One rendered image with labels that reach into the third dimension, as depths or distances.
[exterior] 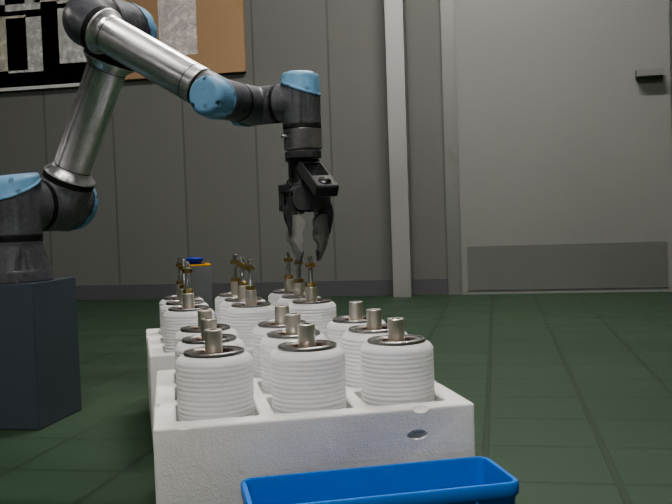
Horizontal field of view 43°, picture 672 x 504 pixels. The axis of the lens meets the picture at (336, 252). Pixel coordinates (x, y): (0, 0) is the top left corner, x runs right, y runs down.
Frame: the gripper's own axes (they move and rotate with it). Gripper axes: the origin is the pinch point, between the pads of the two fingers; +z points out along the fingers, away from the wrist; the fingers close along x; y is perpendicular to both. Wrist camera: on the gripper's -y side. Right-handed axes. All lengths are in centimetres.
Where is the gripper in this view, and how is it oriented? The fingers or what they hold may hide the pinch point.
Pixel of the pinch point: (310, 254)
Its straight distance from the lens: 163.2
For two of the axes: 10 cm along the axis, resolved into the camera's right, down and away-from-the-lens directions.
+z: 0.3, 10.0, 0.4
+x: -9.1, 0.5, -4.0
